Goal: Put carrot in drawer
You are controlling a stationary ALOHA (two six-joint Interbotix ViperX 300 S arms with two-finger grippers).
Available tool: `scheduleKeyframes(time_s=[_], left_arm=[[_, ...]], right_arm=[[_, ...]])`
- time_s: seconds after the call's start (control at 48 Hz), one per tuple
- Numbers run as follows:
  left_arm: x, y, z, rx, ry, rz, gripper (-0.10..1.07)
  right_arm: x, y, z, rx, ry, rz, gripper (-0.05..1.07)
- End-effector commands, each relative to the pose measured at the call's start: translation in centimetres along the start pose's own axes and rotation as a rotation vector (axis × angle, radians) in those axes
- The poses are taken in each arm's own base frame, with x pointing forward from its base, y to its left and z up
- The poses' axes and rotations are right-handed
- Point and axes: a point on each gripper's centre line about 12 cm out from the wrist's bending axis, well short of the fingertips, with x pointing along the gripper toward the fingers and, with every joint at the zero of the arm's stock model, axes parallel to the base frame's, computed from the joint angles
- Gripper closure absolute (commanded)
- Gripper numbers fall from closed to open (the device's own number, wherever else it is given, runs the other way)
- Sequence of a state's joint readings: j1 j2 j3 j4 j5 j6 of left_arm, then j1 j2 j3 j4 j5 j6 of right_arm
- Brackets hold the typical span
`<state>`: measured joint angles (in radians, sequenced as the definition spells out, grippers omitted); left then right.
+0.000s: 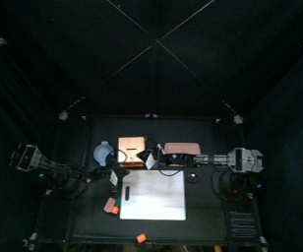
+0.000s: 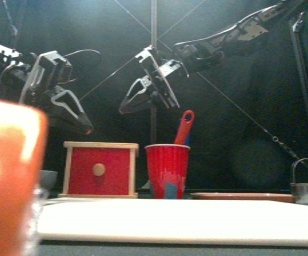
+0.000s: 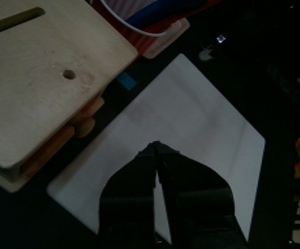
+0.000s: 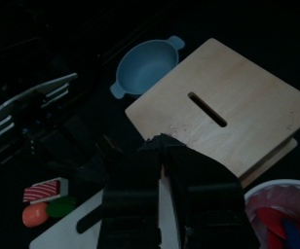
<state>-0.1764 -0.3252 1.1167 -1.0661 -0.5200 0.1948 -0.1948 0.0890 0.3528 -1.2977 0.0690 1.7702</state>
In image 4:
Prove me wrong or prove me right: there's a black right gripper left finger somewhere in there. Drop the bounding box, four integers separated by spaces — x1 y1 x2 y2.
97 134 167 249

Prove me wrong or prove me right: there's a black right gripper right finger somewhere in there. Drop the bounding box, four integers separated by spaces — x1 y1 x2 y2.
163 133 261 249

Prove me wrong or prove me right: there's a red striped sushi toy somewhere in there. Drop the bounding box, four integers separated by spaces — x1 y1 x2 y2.
22 177 72 205

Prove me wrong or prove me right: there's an orange toy carrot green top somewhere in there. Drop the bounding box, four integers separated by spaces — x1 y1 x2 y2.
22 196 78 229

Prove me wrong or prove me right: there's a red plastic cup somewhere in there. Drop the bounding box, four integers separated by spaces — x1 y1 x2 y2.
243 178 300 249

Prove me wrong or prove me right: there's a white cutting board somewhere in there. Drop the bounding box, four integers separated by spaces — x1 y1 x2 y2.
28 163 183 249

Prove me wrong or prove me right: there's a blue utensil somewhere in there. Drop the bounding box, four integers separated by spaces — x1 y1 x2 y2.
281 218 300 249

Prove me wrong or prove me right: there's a wooden box with slot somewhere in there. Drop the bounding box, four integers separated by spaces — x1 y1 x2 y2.
125 37 300 189

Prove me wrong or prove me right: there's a red utensil with loop handle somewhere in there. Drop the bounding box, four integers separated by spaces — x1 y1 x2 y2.
256 207 300 249

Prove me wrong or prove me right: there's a blue two-handled bowl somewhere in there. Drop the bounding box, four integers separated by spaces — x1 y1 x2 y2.
110 34 187 100

